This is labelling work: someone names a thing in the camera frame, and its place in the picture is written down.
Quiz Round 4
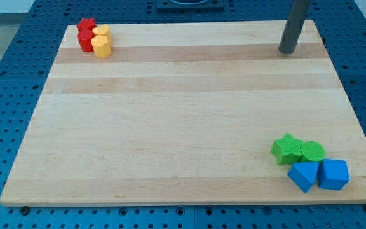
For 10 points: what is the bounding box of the light wooden board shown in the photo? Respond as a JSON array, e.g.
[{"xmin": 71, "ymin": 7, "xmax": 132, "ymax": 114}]
[{"xmin": 0, "ymin": 20, "xmax": 366, "ymax": 207}]

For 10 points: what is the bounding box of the blue triangle block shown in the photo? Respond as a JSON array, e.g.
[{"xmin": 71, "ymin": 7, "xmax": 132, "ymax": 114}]
[{"xmin": 288, "ymin": 162, "xmax": 319, "ymax": 193}]

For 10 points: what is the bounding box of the yellow hexagon block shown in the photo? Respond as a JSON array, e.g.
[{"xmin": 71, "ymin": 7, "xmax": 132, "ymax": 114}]
[{"xmin": 91, "ymin": 35, "xmax": 112, "ymax": 58}]

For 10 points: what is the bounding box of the green star block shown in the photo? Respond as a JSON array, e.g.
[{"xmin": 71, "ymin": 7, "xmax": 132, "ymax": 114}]
[{"xmin": 271, "ymin": 132, "xmax": 304, "ymax": 165}]

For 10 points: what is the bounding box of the yellow heart block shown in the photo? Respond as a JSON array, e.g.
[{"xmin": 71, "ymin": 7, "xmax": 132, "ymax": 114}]
[{"xmin": 92, "ymin": 24, "xmax": 112, "ymax": 43}]

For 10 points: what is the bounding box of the red round block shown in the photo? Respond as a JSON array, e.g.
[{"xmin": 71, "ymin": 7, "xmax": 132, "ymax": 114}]
[{"xmin": 77, "ymin": 30, "xmax": 95, "ymax": 52}]

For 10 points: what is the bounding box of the red star block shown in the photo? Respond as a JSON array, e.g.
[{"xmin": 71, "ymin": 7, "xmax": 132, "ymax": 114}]
[{"xmin": 76, "ymin": 18, "xmax": 97, "ymax": 32}]

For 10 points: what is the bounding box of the green cylinder block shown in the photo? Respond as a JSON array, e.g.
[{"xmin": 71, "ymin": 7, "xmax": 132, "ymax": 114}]
[{"xmin": 300, "ymin": 141, "xmax": 326, "ymax": 162}]

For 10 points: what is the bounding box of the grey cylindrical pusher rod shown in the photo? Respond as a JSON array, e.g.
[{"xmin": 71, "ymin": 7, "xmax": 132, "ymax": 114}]
[{"xmin": 279, "ymin": 0, "xmax": 311, "ymax": 55}]

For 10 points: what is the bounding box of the blue cube block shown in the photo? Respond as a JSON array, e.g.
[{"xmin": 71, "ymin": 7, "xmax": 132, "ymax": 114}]
[{"xmin": 318, "ymin": 159, "xmax": 350, "ymax": 190}]

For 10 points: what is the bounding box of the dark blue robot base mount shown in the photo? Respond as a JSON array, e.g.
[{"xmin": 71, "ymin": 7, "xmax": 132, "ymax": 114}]
[{"xmin": 154, "ymin": 0, "xmax": 224, "ymax": 11}]

